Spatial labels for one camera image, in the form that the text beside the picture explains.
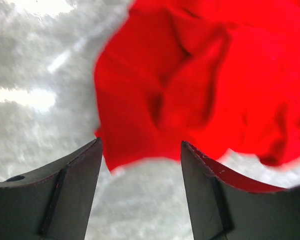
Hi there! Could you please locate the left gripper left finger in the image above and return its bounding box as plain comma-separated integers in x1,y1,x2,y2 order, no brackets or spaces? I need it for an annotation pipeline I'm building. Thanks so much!
0,138,103,240

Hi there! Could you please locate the red t shirt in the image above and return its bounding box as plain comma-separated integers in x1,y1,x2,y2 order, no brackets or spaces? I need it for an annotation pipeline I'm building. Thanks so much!
94,0,300,170

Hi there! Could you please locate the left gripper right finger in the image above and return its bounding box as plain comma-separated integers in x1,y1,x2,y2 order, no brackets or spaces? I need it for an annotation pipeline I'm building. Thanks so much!
181,141,300,240

